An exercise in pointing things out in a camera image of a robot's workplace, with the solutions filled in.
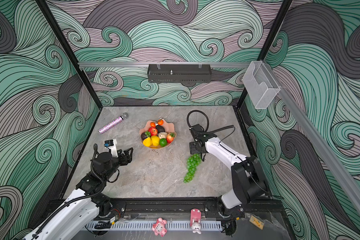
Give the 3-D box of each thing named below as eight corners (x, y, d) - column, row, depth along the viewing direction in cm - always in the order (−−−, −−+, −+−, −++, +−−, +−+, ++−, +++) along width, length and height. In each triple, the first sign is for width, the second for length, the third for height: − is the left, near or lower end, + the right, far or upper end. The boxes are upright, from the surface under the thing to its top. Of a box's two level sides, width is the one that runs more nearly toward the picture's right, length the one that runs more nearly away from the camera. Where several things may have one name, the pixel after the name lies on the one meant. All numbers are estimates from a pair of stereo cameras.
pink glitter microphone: (100, 135, 105) (98, 132, 102) (98, 132, 107) (96, 129, 104) (129, 118, 116) (128, 114, 113) (127, 115, 117) (126, 112, 114)
